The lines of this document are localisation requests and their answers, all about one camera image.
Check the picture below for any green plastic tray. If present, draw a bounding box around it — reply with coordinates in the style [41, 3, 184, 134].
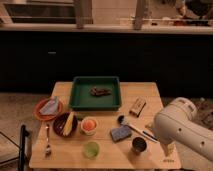
[69, 76, 122, 111]

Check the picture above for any blue sponge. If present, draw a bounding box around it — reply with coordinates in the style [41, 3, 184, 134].
[110, 126, 132, 142]

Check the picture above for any black chair frame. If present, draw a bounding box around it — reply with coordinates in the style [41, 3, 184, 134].
[0, 125, 30, 171]

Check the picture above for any brown wooden block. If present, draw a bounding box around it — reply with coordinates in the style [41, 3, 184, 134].
[129, 98, 146, 117]

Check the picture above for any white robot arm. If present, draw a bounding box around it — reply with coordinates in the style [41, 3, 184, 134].
[153, 97, 213, 162]

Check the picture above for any orange cup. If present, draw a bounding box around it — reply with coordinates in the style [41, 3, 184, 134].
[80, 117, 98, 135]

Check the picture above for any brown crumpled item in tray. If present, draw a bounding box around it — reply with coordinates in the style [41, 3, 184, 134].
[90, 87, 111, 97]

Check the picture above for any green cup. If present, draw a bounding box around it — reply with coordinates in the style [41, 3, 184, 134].
[83, 141, 100, 159]

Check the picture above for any dark brown bowl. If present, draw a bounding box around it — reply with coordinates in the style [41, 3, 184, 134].
[53, 113, 78, 137]

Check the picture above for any yellow corn cob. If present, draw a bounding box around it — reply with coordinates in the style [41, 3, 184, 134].
[63, 113, 74, 136]

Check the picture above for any orange plate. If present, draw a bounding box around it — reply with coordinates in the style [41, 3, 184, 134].
[34, 97, 63, 121]

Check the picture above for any grey folded cloth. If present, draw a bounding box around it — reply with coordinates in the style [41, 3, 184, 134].
[39, 97, 59, 115]

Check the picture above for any metal cup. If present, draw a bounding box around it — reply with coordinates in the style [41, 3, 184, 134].
[131, 137, 147, 154]

